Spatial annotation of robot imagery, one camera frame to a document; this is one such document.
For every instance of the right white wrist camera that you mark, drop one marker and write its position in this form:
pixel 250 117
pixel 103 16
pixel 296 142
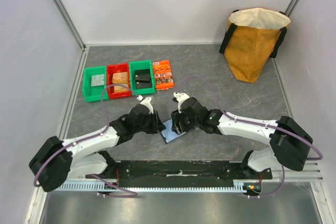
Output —
pixel 180 98

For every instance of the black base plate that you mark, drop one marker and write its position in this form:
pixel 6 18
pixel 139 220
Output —
pixel 129 170

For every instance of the yellow tote bag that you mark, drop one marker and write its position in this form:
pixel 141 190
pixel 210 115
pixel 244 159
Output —
pixel 252 37

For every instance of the lower gold card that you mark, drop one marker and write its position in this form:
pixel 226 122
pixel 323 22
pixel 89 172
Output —
pixel 119 88

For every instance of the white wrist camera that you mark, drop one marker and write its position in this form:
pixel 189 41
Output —
pixel 146 102
pixel 180 98

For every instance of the green bin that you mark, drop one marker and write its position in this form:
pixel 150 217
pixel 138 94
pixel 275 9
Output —
pixel 93 94
pixel 137 65

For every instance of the blue card holder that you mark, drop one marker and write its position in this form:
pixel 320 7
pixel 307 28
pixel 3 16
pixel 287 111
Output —
pixel 168 135

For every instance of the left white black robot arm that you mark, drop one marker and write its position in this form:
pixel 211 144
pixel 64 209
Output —
pixel 59 160

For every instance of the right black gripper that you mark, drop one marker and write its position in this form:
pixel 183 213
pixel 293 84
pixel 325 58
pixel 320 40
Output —
pixel 176 121

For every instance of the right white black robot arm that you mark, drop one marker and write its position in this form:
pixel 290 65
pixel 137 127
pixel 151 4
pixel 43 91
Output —
pixel 288 144

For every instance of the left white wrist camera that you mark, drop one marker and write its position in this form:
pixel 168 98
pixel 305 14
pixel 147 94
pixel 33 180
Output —
pixel 146 102

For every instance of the right green bin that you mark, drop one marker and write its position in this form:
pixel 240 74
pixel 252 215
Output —
pixel 137 65

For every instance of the red bin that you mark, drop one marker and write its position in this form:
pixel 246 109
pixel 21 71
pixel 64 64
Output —
pixel 111 69

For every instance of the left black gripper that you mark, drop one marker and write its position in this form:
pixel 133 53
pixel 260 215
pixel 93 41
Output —
pixel 157 126

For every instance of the aluminium frame rail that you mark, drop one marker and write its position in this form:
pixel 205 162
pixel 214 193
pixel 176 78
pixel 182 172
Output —
pixel 187 183

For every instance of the silver card in bin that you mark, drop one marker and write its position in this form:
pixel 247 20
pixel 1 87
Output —
pixel 97 80

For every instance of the orange blister pack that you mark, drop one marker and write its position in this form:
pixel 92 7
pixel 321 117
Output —
pixel 163 75

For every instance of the left green bin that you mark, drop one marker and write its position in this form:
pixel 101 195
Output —
pixel 93 94

